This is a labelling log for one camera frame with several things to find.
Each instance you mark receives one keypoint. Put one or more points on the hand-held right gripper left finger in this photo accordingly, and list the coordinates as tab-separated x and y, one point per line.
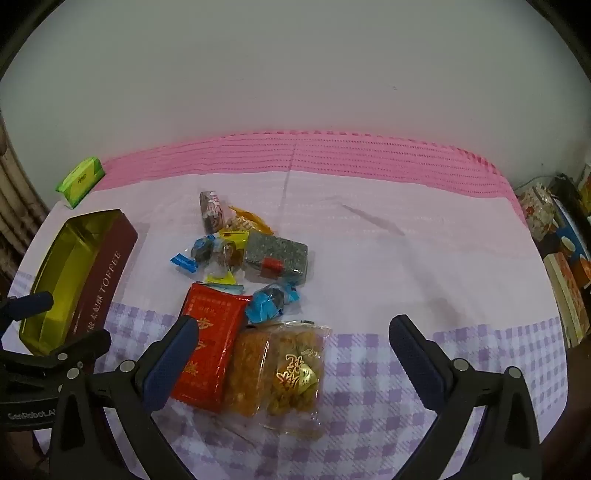
168	369

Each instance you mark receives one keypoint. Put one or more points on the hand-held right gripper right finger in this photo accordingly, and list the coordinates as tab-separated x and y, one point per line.
415	364

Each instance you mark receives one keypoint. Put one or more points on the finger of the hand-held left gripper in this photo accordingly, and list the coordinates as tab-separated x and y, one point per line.
32	302
83	348

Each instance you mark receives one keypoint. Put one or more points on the brown tin box gold inside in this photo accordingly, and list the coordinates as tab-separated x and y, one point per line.
106	277

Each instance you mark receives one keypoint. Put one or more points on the clear packet of orange snack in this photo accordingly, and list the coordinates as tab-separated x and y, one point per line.
286	369

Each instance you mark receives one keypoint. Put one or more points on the blue candy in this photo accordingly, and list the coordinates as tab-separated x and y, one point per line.
270	300
201	247

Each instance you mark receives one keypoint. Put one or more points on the yellow candy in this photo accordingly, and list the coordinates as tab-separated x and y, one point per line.
228	254

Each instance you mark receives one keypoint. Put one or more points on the grey green snack block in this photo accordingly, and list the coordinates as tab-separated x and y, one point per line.
277	254

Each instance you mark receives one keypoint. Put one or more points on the pink grey snack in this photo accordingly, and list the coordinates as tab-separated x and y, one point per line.
212	210

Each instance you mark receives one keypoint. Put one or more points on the yellow snack packet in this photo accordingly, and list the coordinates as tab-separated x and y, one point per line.
251	220

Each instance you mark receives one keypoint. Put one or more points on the beige patterned curtain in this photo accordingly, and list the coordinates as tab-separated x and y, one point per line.
14	194

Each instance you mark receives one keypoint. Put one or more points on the pink and purple checked tablecloth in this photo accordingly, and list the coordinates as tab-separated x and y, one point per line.
369	258

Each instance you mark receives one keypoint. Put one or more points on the green tissue pack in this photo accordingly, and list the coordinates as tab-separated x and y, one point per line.
81	182

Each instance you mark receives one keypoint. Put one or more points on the floral ceramic jar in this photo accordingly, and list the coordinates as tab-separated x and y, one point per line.
538	217

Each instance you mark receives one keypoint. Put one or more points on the blue box with cup picture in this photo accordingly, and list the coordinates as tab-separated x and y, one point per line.
572	244

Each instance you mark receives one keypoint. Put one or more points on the yellow orange box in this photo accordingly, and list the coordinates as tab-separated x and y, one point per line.
586	182

